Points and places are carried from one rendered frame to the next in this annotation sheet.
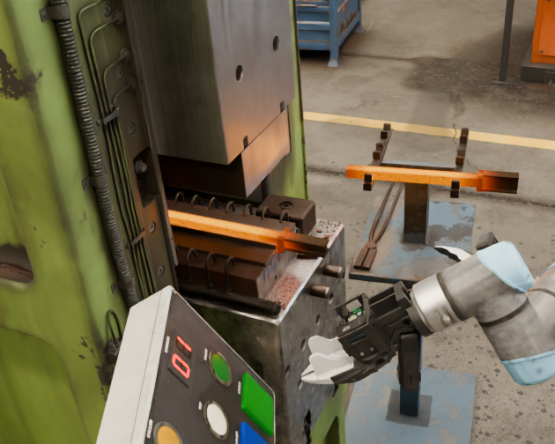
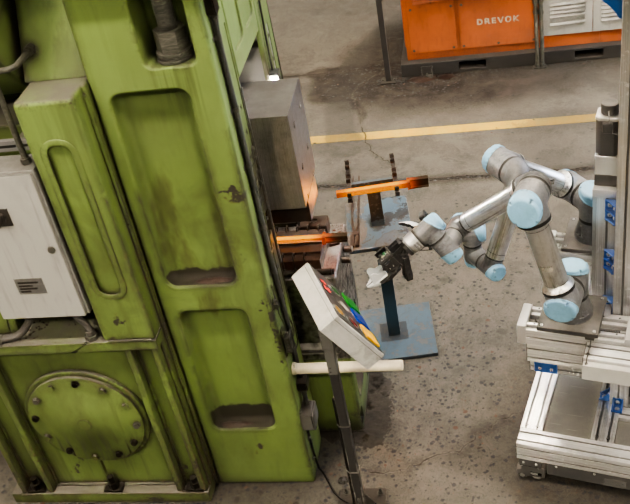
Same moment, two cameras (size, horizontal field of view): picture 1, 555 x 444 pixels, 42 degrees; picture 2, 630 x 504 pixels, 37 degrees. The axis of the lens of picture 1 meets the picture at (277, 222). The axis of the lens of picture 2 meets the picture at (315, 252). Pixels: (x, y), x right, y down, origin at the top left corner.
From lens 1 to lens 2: 2.38 m
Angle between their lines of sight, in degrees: 12
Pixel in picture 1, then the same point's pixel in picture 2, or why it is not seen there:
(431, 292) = (410, 238)
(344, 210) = not seen: hidden behind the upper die
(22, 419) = (207, 368)
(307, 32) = not seen: hidden behind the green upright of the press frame
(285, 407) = not seen: hidden behind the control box
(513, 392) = (453, 305)
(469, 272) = (422, 227)
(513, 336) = (443, 246)
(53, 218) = (251, 247)
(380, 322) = (394, 254)
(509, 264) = (436, 220)
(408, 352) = (406, 264)
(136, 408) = (323, 302)
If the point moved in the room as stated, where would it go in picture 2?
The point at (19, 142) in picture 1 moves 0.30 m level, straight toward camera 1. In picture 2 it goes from (237, 219) to (291, 249)
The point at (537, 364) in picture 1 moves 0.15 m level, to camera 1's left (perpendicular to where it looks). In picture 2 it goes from (454, 254) to (416, 268)
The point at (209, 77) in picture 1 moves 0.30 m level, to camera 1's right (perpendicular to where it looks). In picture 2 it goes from (295, 173) to (369, 148)
